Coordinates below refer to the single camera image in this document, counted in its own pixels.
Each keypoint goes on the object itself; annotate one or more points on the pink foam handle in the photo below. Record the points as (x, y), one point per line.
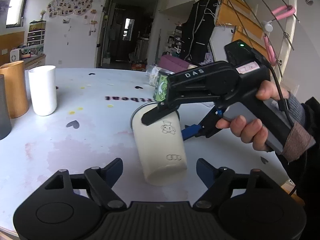
(283, 12)

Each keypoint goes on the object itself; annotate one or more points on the green printed tin can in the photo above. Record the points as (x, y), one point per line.
(161, 85)

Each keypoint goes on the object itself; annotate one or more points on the cloud shaped photo board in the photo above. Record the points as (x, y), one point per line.
(68, 7)

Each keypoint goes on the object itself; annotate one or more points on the clear glass jar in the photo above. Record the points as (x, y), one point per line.
(152, 72)

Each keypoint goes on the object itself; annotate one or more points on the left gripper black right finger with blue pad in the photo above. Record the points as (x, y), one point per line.
(218, 182)

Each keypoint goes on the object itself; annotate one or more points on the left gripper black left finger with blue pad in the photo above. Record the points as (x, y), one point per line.
(100, 183)

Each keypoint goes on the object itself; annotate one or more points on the purple armchair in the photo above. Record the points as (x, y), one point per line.
(174, 64)

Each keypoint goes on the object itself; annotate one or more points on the grey sleeved forearm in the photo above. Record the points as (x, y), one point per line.
(302, 157)

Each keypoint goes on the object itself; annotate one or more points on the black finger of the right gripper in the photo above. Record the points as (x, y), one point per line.
(158, 111)

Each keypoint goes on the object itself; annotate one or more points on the small drawer organiser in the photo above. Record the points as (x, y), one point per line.
(36, 33)

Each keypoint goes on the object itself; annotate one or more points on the wooden brown cup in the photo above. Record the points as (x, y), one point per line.
(15, 88)

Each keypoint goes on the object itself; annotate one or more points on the white air purifier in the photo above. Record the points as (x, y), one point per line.
(15, 55)

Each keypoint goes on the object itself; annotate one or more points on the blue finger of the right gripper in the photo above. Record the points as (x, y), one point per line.
(195, 129)

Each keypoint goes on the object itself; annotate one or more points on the white cylindrical cup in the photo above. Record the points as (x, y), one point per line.
(43, 89)

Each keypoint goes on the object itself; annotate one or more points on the cream paper cup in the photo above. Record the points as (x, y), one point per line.
(160, 147)

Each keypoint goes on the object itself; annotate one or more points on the black hanging jacket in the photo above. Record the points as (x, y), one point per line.
(197, 30)

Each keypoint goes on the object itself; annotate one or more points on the person's right hand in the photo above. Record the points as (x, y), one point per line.
(254, 132)

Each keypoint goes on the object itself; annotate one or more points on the grey frosted cup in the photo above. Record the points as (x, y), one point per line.
(5, 123)

